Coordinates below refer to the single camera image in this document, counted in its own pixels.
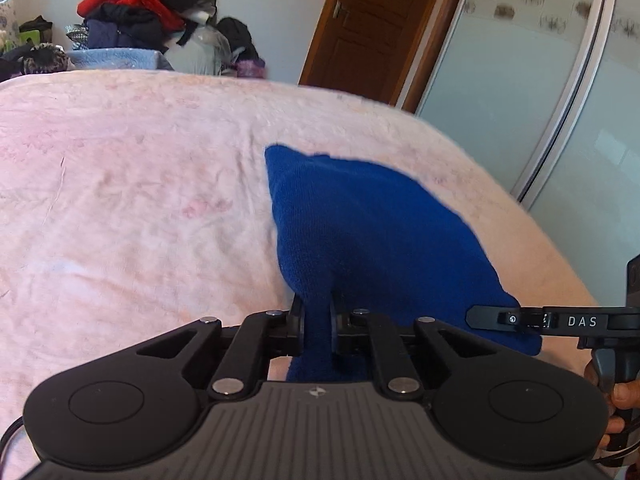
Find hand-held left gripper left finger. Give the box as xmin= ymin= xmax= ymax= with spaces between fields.
xmin=135 ymin=296 xmax=306 ymax=401

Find black bag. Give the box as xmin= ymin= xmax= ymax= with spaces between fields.
xmin=17 ymin=15 xmax=54 ymax=47

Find blue beaded sweater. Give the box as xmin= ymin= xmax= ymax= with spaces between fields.
xmin=264 ymin=143 xmax=544 ymax=385

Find black cable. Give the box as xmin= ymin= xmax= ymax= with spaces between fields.
xmin=592 ymin=430 xmax=640 ymax=469
xmin=0 ymin=416 xmax=25 ymax=463

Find dark fuzzy clothes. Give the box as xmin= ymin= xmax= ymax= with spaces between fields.
xmin=0 ymin=42 xmax=77 ymax=82

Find light blue blanket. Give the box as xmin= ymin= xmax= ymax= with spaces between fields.
xmin=64 ymin=47 xmax=174 ymax=73

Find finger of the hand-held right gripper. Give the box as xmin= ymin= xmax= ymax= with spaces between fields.
xmin=465 ymin=305 xmax=547 ymax=334

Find person's right hand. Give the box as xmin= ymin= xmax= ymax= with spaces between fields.
xmin=584 ymin=360 xmax=640 ymax=454

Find brown wooden door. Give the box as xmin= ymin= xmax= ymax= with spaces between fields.
xmin=298 ymin=0 xmax=474 ymax=114

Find frosted glass wardrobe door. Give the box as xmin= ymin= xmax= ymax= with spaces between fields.
xmin=414 ymin=0 xmax=640 ymax=308

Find pile of clothes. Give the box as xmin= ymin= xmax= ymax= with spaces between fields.
xmin=65 ymin=0 xmax=267 ymax=79

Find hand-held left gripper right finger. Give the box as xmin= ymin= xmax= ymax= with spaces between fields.
xmin=330 ymin=296 xmax=489 ymax=401

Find pink bed blanket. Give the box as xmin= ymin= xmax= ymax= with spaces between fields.
xmin=0 ymin=67 xmax=601 ymax=476

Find purple plastic bag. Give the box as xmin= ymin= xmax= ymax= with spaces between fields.
xmin=235 ymin=57 xmax=267 ymax=79

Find floral pillow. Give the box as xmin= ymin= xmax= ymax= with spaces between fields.
xmin=0 ymin=0 xmax=17 ymax=52

